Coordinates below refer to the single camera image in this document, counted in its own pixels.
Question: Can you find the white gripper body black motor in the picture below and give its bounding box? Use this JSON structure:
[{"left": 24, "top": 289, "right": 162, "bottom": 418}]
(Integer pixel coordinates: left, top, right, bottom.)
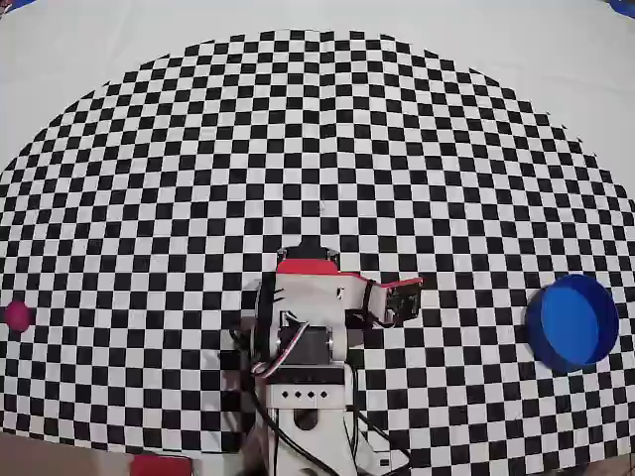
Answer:
[{"left": 275, "top": 237, "right": 371, "bottom": 326}]

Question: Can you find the pink faceted ball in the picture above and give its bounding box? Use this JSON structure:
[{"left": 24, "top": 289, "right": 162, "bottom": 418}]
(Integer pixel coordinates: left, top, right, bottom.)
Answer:
[{"left": 3, "top": 300, "right": 33, "bottom": 332}]

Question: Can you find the red flat box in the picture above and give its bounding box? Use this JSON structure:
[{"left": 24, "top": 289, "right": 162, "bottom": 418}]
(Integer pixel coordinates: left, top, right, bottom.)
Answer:
[{"left": 130, "top": 454, "right": 193, "bottom": 476}]

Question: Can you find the blue round box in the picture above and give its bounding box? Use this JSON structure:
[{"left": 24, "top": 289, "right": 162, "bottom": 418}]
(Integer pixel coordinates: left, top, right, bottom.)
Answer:
[{"left": 524, "top": 273, "right": 620, "bottom": 372}]

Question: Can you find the checkerboard printed white sheet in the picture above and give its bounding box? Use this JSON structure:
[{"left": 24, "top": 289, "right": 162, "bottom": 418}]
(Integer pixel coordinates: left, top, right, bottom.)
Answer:
[{"left": 0, "top": 0, "right": 635, "bottom": 472}]

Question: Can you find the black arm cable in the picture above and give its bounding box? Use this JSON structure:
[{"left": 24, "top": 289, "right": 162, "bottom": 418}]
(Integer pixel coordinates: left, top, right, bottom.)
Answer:
[{"left": 250, "top": 277, "right": 280, "bottom": 371}]

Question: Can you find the black power cable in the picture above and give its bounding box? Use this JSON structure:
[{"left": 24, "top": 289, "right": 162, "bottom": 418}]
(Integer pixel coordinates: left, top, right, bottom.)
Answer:
[{"left": 344, "top": 404, "right": 413, "bottom": 472}]

